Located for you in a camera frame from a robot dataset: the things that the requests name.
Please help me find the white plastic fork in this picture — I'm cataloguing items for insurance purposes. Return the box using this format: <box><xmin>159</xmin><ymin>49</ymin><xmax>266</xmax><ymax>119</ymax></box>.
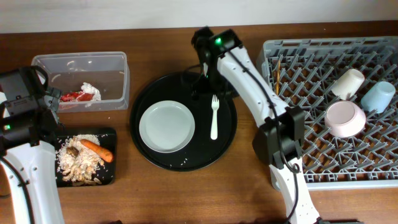
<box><xmin>210</xmin><ymin>95</ymin><xmax>220</xmax><ymax>140</ymax></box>

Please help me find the rice and nutshell pile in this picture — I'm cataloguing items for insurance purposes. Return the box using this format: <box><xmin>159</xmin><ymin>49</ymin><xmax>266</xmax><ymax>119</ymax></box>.
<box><xmin>55</xmin><ymin>134</ymin><xmax>105</xmax><ymax>187</ymax></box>

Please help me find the rectangular black tray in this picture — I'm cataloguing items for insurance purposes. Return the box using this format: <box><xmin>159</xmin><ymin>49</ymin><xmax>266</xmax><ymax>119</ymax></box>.
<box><xmin>55</xmin><ymin>128</ymin><xmax>117</xmax><ymax>187</ymax></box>

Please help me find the pink bowl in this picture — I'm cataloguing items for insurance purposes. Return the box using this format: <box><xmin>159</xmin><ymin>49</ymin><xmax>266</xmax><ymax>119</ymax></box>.
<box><xmin>325</xmin><ymin>101</ymin><xmax>366</xmax><ymax>138</ymax></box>

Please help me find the clear plastic bin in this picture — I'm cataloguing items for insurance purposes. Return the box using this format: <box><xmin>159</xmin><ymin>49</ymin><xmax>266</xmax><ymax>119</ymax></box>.
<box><xmin>31</xmin><ymin>52</ymin><xmax>130</xmax><ymax>113</ymax></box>

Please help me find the grey dishwasher rack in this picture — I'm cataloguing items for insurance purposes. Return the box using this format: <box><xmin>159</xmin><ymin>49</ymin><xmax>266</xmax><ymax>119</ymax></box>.
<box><xmin>256</xmin><ymin>36</ymin><xmax>397</xmax><ymax>190</ymax></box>

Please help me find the wooden chopstick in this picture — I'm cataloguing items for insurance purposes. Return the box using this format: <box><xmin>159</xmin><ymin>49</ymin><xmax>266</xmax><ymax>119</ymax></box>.
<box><xmin>275</xmin><ymin>60</ymin><xmax>280</xmax><ymax>95</ymax></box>

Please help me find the white cup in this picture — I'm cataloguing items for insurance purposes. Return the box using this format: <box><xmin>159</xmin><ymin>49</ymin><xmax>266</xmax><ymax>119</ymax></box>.
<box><xmin>331</xmin><ymin>68</ymin><xmax>365</xmax><ymax>100</ymax></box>

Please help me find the brown pine cone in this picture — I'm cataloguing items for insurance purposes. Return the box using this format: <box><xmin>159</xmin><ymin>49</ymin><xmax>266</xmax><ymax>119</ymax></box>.
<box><xmin>67</xmin><ymin>146</ymin><xmax>80</xmax><ymax>158</ymax></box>

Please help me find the round black tray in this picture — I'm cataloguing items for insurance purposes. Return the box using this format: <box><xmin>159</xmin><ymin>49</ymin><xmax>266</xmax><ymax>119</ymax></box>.
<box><xmin>129</xmin><ymin>72</ymin><xmax>237</xmax><ymax>172</ymax></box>

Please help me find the red snack wrapper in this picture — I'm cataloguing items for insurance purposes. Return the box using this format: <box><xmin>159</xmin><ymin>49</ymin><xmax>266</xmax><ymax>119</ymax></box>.
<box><xmin>60</xmin><ymin>91</ymin><xmax>94</xmax><ymax>102</ymax></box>

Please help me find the grey round plate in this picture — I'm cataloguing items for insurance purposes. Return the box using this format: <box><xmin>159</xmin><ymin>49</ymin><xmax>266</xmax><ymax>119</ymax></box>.
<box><xmin>139</xmin><ymin>100</ymin><xmax>195</xmax><ymax>153</ymax></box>

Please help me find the light blue cup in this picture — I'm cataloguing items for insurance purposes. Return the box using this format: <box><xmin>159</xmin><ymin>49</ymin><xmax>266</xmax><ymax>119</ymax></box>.
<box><xmin>361</xmin><ymin>81</ymin><xmax>396</xmax><ymax>114</ymax></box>

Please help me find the orange carrot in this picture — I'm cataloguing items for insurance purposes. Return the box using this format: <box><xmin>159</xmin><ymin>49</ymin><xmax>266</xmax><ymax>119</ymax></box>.
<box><xmin>80</xmin><ymin>139</ymin><xmax>114</xmax><ymax>162</ymax></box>

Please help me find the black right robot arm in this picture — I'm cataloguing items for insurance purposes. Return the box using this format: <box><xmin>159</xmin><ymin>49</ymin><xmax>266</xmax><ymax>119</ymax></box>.
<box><xmin>191</xmin><ymin>27</ymin><xmax>322</xmax><ymax>223</ymax></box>

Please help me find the white tissue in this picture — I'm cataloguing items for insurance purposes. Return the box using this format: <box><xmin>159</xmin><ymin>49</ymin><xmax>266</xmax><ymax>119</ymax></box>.
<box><xmin>80</xmin><ymin>82</ymin><xmax>101</xmax><ymax>101</ymax></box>

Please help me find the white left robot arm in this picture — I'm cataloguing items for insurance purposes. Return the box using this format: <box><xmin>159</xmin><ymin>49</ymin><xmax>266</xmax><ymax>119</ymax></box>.
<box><xmin>1</xmin><ymin>65</ymin><xmax>64</xmax><ymax>223</ymax></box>

